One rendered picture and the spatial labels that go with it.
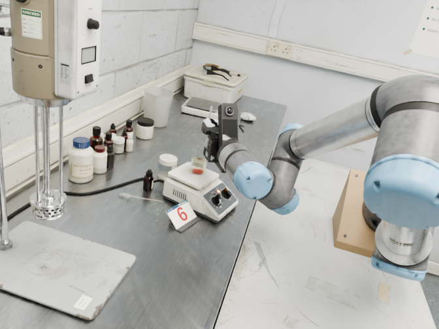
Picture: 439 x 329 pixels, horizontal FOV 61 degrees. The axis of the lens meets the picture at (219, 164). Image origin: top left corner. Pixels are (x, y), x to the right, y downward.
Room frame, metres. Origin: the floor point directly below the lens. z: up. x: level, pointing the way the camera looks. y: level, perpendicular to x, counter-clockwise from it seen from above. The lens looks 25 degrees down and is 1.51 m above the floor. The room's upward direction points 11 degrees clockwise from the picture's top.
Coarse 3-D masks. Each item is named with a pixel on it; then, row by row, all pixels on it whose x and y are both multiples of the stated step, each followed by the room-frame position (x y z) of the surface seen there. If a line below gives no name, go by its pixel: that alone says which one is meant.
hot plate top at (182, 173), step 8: (176, 168) 1.02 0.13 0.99; (184, 168) 1.03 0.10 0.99; (176, 176) 0.97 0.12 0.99; (184, 176) 0.98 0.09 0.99; (192, 176) 0.99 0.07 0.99; (200, 176) 1.00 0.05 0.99; (208, 176) 1.01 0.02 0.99; (216, 176) 1.02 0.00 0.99; (192, 184) 0.94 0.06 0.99; (200, 184) 0.95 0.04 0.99
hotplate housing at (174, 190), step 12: (168, 180) 0.97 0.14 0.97; (216, 180) 1.03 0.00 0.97; (168, 192) 0.97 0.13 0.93; (180, 192) 0.95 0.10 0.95; (192, 192) 0.93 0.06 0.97; (204, 192) 0.94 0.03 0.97; (192, 204) 0.93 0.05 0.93; (204, 204) 0.91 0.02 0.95; (204, 216) 0.91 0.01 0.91; (216, 216) 0.89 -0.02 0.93
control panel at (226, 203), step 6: (216, 186) 1.00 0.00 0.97; (222, 186) 1.01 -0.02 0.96; (210, 192) 0.96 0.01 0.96; (216, 192) 0.97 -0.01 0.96; (210, 198) 0.93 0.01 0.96; (222, 198) 0.96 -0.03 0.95; (234, 198) 1.00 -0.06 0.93; (210, 204) 0.91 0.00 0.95; (222, 204) 0.94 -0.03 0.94; (228, 204) 0.96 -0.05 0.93; (216, 210) 0.91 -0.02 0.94; (222, 210) 0.92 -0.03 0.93
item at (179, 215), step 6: (186, 204) 0.91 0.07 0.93; (174, 210) 0.87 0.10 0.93; (180, 210) 0.88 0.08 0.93; (186, 210) 0.90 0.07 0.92; (192, 210) 0.91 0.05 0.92; (174, 216) 0.86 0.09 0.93; (180, 216) 0.87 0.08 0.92; (186, 216) 0.88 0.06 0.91; (192, 216) 0.90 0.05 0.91; (174, 222) 0.84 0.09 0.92; (180, 222) 0.85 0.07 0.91
